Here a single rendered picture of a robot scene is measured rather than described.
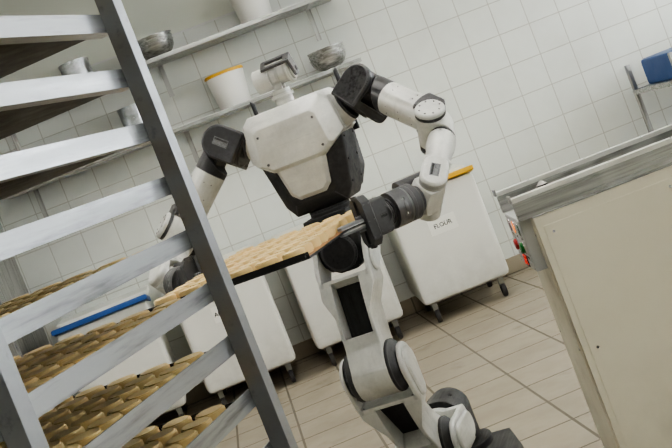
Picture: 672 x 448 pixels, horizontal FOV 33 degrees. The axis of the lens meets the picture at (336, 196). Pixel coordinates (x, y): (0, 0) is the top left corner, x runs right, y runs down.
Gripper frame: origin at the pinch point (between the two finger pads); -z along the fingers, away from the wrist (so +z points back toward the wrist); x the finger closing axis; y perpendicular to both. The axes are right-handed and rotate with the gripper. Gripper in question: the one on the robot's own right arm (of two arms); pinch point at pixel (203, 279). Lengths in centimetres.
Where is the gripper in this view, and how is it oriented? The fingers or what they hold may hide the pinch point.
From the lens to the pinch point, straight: 278.9
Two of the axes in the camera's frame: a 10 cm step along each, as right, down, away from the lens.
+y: 8.2, -3.4, 4.6
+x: -3.6, -9.3, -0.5
